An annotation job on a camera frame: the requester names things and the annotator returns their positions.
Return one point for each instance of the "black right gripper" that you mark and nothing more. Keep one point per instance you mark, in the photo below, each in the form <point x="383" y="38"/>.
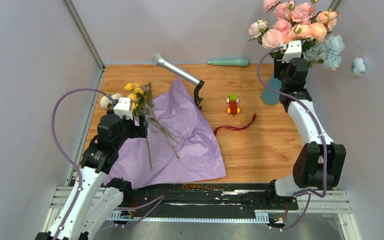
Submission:
<point x="278" y="65"/>

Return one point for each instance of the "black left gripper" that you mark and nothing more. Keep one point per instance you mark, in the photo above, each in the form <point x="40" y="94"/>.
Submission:
<point x="138" y="131"/>

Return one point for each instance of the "pale pink flower stem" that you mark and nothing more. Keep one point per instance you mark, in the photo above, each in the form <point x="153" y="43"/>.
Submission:
<point x="268" y="38"/>

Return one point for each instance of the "purple pink wrapping paper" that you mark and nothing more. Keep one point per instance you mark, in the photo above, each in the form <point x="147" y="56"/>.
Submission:
<point x="195" y="154"/>

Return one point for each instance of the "peach orange flower stem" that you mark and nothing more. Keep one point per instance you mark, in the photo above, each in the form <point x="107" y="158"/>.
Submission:
<point x="323" y="24"/>

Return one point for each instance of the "dark red printed ribbon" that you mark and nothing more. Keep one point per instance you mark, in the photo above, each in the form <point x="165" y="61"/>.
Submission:
<point x="235" y="128"/>

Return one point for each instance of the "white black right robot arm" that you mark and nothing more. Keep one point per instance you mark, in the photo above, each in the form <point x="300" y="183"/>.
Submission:
<point x="319" y="165"/>

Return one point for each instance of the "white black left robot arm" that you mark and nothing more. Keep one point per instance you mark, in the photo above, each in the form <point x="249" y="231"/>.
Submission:
<point x="80" y="219"/>

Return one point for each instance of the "teal cylindrical vase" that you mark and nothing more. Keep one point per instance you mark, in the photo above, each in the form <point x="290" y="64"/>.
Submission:
<point x="270" y="97"/>

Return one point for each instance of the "light blue artificial flowers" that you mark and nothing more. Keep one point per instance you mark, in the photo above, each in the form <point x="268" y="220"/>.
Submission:
<point x="327" y="53"/>

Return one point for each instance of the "mint green toy microphone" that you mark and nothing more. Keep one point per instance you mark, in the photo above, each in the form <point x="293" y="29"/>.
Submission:
<point x="238" y="62"/>

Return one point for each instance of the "toy brick car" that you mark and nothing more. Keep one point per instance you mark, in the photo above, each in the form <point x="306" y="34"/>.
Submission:
<point x="232" y="102"/>

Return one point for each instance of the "black microphone tripod stand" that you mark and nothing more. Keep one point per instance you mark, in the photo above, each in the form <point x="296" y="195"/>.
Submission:
<point x="197" y="99"/>

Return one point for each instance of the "silver microphone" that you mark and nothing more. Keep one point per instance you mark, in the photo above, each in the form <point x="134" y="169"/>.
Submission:
<point x="160" y="61"/>

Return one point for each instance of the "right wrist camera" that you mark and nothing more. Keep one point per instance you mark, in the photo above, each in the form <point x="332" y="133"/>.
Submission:
<point x="291" y="50"/>

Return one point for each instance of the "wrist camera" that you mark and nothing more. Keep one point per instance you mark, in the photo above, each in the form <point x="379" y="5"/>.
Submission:
<point x="123" y="108"/>
<point x="291" y="50"/>

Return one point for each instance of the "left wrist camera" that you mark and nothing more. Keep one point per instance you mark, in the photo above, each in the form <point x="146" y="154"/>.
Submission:
<point x="123" y="108"/>

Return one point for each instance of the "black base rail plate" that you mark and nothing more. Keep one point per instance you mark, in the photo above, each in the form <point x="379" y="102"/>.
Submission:
<point x="197" y="202"/>

